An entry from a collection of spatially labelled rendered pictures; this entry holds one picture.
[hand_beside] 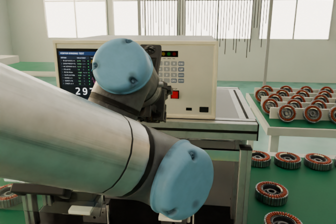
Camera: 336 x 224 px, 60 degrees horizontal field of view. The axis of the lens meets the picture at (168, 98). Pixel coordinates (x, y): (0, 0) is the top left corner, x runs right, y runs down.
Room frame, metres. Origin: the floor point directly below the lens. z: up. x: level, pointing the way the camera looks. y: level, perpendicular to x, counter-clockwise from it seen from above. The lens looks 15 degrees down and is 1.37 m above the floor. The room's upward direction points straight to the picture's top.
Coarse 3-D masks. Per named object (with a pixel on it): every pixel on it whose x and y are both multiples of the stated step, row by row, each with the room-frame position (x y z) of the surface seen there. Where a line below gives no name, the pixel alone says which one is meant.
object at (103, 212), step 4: (108, 200) 0.80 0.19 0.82; (104, 204) 0.78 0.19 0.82; (104, 208) 0.76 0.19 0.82; (104, 212) 0.76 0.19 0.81; (84, 216) 0.77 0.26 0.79; (88, 216) 0.77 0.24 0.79; (92, 216) 0.77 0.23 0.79; (96, 216) 0.77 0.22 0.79; (100, 216) 0.77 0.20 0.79; (104, 216) 0.76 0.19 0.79; (84, 220) 0.77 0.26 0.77; (88, 220) 0.77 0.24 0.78; (92, 220) 0.77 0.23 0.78; (96, 220) 0.77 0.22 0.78; (100, 220) 0.77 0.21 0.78; (104, 220) 0.76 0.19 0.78
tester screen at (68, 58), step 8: (64, 56) 0.78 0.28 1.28; (72, 56) 0.78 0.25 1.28; (80, 56) 0.78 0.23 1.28; (88, 56) 0.77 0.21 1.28; (64, 64) 0.78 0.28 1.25; (72, 64) 0.78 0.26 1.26; (80, 64) 0.78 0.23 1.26; (88, 64) 0.78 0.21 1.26; (64, 72) 0.78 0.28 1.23; (72, 72) 0.78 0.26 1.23; (80, 72) 0.78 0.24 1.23; (88, 72) 0.78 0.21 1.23; (64, 80) 0.78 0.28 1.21; (72, 80) 0.78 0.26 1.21; (80, 80) 0.78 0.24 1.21; (88, 80) 0.78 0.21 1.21; (64, 88) 0.78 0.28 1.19; (72, 88) 0.78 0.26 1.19; (80, 96) 0.78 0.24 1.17; (88, 96) 0.78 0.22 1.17
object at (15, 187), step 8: (16, 184) 0.50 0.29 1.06; (24, 184) 0.50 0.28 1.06; (32, 184) 0.50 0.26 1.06; (40, 184) 0.50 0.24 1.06; (16, 192) 0.49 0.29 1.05; (24, 192) 0.49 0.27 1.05; (32, 192) 0.49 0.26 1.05; (40, 192) 0.49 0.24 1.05; (48, 192) 0.49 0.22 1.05; (56, 192) 0.48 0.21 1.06; (64, 192) 0.49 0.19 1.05
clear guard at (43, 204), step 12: (0, 180) 0.54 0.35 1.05; (12, 180) 0.54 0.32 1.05; (0, 192) 0.52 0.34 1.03; (72, 192) 0.51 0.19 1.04; (84, 192) 0.51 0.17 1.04; (0, 204) 0.51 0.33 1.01; (12, 204) 0.51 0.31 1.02; (24, 204) 0.50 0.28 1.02; (36, 204) 0.50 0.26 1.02; (48, 204) 0.50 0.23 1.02; (60, 204) 0.50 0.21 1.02; (72, 204) 0.50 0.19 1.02; (84, 204) 0.50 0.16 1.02; (96, 204) 0.49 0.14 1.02
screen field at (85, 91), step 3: (75, 87) 0.78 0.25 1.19; (78, 87) 0.78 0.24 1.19; (81, 87) 0.78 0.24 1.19; (84, 87) 0.78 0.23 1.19; (87, 87) 0.78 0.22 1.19; (90, 87) 0.77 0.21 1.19; (75, 90) 0.78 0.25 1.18; (78, 90) 0.78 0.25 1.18; (81, 90) 0.78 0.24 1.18; (84, 90) 0.78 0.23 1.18; (87, 90) 0.78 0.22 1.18; (90, 90) 0.77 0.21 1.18; (75, 93) 0.78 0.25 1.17; (78, 93) 0.78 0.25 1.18; (81, 93) 0.78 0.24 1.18; (84, 93) 0.78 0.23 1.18; (87, 93) 0.78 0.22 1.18
